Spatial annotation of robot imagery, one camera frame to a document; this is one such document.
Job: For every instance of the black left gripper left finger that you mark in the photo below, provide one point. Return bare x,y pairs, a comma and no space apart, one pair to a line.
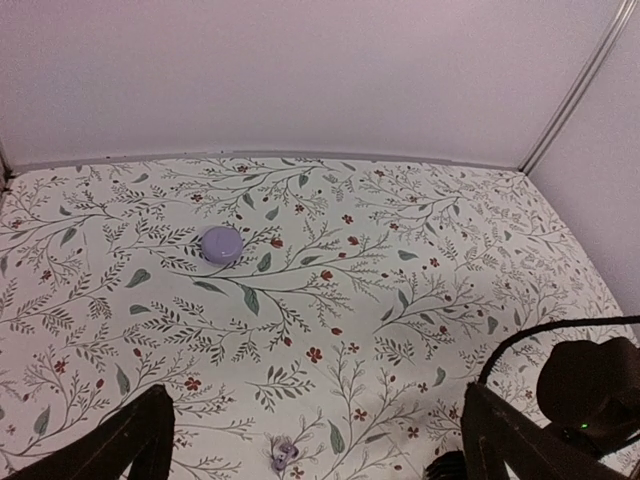
138,440

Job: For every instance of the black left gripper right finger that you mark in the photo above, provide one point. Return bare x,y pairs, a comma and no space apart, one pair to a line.
497,438

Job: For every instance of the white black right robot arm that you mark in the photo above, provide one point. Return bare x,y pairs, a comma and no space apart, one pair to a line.
589,393

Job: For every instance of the floral patterned table mat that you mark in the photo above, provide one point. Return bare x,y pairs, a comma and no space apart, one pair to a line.
368,295

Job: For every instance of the right aluminium frame post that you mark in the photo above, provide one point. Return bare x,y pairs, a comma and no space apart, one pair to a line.
585,78

